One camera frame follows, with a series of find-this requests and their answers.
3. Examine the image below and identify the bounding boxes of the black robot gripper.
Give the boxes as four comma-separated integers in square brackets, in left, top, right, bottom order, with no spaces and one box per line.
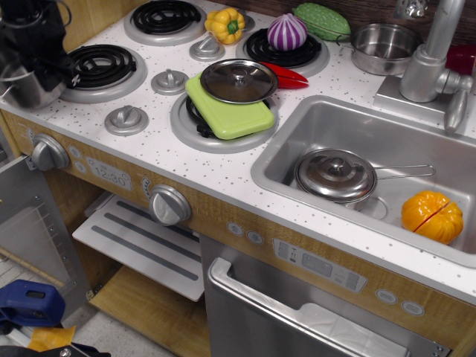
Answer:
[1,1,80,91]

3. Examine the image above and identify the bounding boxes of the tall steel pot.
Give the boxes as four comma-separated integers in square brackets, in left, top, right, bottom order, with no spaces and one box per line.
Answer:
[1,54,66,109]

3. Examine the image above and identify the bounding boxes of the front left black stove burner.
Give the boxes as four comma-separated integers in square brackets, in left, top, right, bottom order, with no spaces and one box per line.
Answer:
[60,45,147,104]

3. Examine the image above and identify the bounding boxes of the black stove burner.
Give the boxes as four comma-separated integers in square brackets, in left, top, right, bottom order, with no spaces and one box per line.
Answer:
[235,29,330,77]
[170,94,279,154]
[60,45,147,104]
[123,1,206,47]

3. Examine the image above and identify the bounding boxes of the back left black stove burner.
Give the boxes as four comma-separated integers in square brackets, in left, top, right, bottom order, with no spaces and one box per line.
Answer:
[123,1,206,47]

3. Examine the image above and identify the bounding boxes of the front right black stove burner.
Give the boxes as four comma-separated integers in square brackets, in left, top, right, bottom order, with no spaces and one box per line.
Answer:
[170,94,279,154]

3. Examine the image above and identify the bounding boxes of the loose steel pot lid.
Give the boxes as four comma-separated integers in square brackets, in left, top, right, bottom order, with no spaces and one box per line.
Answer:
[200,59,278,104]

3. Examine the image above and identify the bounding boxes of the back right black stove burner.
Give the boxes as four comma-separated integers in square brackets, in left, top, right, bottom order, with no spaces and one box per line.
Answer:
[235,29,330,77]

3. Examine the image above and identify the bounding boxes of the grey oven dial left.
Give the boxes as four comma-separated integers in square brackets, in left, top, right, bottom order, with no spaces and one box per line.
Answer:
[31,133,70,171]

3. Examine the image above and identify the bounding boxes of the grey oven dial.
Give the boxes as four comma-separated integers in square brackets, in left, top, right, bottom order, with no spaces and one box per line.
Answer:
[149,184,192,226]
[31,133,70,171]

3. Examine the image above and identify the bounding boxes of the grey stovetop knob front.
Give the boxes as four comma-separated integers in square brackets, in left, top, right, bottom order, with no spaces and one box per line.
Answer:
[104,105,149,136]

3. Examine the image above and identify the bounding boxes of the grey stovetop knob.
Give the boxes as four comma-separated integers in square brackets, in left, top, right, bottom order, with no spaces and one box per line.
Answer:
[189,36,225,62]
[151,68,189,96]
[238,9,255,33]
[104,105,149,136]

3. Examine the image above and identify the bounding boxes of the grey stovetop knob middle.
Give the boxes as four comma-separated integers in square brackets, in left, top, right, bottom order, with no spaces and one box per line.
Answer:
[151,68,189,96]

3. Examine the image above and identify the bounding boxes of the open silver oven door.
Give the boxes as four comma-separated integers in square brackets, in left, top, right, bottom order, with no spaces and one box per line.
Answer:
[1,156,90,324]

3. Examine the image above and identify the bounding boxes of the white oven rack shelf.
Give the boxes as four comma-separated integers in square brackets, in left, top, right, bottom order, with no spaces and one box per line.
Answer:
[73,195,204,301]

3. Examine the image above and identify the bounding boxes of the grey oven dial right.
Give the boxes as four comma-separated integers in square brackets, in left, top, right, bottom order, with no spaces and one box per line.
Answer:
[149,184,192,226]

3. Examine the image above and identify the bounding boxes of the green plastic cutting board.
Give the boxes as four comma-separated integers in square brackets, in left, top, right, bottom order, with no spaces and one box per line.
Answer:
[185,74,274,140]

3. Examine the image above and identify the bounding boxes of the yellow toy bell pepper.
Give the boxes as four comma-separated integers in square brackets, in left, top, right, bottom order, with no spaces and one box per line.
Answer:
[205,7,245,45]

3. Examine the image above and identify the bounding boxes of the grey stovetop knob far back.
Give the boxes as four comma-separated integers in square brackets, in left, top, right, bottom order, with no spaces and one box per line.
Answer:
[238,9,255,33]

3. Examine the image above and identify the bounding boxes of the blue clamp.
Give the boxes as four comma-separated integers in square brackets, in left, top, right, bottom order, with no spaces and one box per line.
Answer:
[1,280,66,329]

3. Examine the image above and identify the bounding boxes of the red toy chili pepper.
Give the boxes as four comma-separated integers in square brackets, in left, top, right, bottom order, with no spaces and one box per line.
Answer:
[260,62,309,89]

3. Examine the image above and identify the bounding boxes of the purple striped toy onion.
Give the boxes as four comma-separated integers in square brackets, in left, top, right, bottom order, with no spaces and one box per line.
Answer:
[267,13,308,51]

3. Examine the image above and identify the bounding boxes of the yellow cloth scrap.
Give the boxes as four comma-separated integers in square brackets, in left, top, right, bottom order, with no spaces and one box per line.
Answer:
[28,326,76,352]

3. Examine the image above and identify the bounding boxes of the green toy bitter gourd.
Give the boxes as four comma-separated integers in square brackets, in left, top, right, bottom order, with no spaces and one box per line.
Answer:
[292,2,351,41]

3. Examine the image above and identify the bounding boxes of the silver dishwasher door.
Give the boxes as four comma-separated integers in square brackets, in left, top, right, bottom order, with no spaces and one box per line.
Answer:
[200,237,451,356]

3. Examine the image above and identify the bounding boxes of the lidded steel saucepan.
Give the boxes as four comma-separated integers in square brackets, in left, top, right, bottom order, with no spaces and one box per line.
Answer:
[294,148,436,210]

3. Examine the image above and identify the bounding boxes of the open steel saucepan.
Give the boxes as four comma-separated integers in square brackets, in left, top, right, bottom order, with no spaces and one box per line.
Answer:
[335,23,423,76]

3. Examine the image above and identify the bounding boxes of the grey toy faucet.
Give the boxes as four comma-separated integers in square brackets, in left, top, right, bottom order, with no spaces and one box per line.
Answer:
[373,1,473,133]

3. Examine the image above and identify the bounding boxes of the orange toy pumpkin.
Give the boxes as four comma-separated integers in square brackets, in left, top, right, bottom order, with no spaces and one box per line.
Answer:
[401,190,464,245]

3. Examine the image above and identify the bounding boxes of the red toy cup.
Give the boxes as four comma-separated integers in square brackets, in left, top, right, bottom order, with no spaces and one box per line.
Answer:
[446,45,475,76]

